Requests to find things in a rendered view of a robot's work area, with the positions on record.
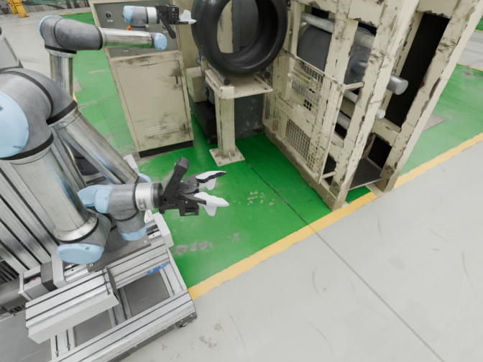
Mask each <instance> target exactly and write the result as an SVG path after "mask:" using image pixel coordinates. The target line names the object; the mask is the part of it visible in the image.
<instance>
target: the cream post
mask: <svg viewBox="0 0 483 362"><path fill-rule="evenodd" d="M217 40H218V46H219V48H220V51H221V52H225V53H232V52H233V29H232V0H231V1H230V2H229V3H228V4H227V5H226V6H225V7H224V10H223V11H222V13H221V16H220V18H219V21H218V26H217ZM214 95H215V97H214V98H215V106H216V126H217V136H218V150H220V153H221V157H222V159H224V158H228V157H229V152H230V155H231V157H233V156H235V137H234V99H233V98H232V99H227V100H221V99H220V98H219V97H218V96H217V94H216V93H215V91H214Z"/></svg>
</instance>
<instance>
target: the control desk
mask: <svg viewBox="0 0 483 362"><path fill-rule="evenodd" d="M88 3H89V5H90V8H91V11H92V15H93V18H94V21H95V23H96V25H97V26H98V27H99V28H105V29H122V30H131V28H130V24H129V23H126V22H125V18H124V7H125V6H143V7H154V8H155V4H158V5H166V4H171V5H175V0H88ZM170 27H171V28H172V30H174V32H175V33H176V38H175V39H173V38H171V37H170V35H169V34H168V33H169V32H168V31H167V29H166V27H165V25H164V24H163V23H162V21H161V19H160V23H159V24H157V23H156V24H145V28H146V30H147V31H150V32H156V33H160V34H163V35H165V37H166V39H167V47H166V48H165V49H164V50H157V49H145V50H139V49H135V48H106V47H103V50H104V53H105V55H106V59H107V62H108V64H109V68H110V71H111V74H112V77H113V80H114V84H115V86H116V90H117V93H118V95H119V100H120V102H121V106H122V108H123V111H124V115H125V118H126V122H127V125H128V127H129V130H130V134H131V136H132V140H133V142H134V146H135V149H136V151H137V152H139V157H140V158H143V157H149V156H152V155H156V154H162V153H165V152H171V151H175V150H179V149H184V148H188V147H193V140H194V136H193V127H192V121H191V115H190V106H189V100H188V91H187V85H186V79H185V70H184V64H183V54H182V48H181V43H180V33H179V27H178V25H174V24H170Z"/></svg>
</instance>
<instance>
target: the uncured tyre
mask: <svg viewBox="0 0 483 362"><path fill-rule="evenodd" d="M230 1H231V0H194V2H193V6H192V10H191V19H193V20H196V22H195V23H193V24H190V25H191V31H192V35H193V39H194V42H195V45H196V47H197V48H198V50H199V52H200V53H201V54H202V56H203V57H204V58H205V59H206V60H207V61H208V62H209V63H210V64H211V66H212V67H213V68H215V69H216V70H217V71H219V72H220V73H222V74H224V75H227V76H229V77H233V78H247V77H250V76H253V75H256V74H257V73H260V72H262V71H263V70H264V69H265V68H267V67H268V66H269V65H270V64H271V63H272V62H273V61H274V59H275V58H276V57H277V55H278V54H279V52H280V50H281V48H282V46H283V44H284V41H285V37H286V34H287V30H288V9H287V5H286V3H285V0H255V2H256V5H257V10H258V24H257V29H256V32H255V34H254V36H253V38H252V40H251V41H250V42H249V44H248V45H247V46H246V47H244V48H243V49H241V50H239V51H237V52H232V53H225V52H221V51H220V48H219V44H218V40H217V26H218V22H219V18H220V16H221V13H222V11H223V10H224V7H225V6H226V5H227V4H228V3H229V2H230ZM200 45H202V48H203V51H202V50H201V47H200Z"/></svg>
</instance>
